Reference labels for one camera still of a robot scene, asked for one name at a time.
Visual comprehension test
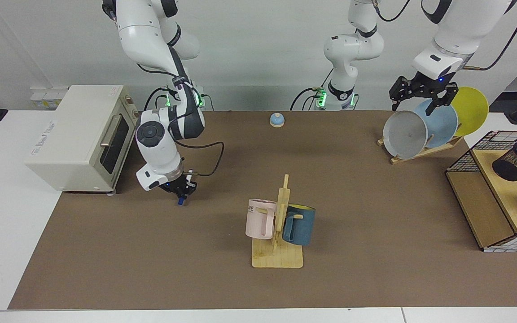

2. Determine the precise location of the pink mug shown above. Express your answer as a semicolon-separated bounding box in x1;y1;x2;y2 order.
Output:
245;199;278;240

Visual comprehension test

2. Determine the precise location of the pale toaster oven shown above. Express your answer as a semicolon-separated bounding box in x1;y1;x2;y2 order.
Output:
24;85;141;196

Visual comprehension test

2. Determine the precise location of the wooden cup stand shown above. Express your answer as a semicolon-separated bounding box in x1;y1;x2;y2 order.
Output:
252;174;304;269

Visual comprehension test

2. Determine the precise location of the black base cable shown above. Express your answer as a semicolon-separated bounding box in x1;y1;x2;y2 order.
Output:
143;87;215;113
290;67;335;111

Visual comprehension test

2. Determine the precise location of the grey plate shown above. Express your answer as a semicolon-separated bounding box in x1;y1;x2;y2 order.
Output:
383;110;428;160

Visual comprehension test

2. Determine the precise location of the dark teal mug yellow inside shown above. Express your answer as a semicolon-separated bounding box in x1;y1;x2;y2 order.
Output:
282;204;316;247

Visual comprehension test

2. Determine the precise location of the wooden plate rack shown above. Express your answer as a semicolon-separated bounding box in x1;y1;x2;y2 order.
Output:
377;135;464;165

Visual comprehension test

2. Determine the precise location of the brown table cloth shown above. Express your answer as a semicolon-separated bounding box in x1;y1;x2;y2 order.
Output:
8;110;517;310

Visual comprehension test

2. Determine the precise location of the yellow plate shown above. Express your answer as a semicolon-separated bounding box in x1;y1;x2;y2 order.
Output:
449;87;489;137

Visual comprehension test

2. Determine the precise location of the light blue plate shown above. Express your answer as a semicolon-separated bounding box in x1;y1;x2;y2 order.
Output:
413;99;459;148

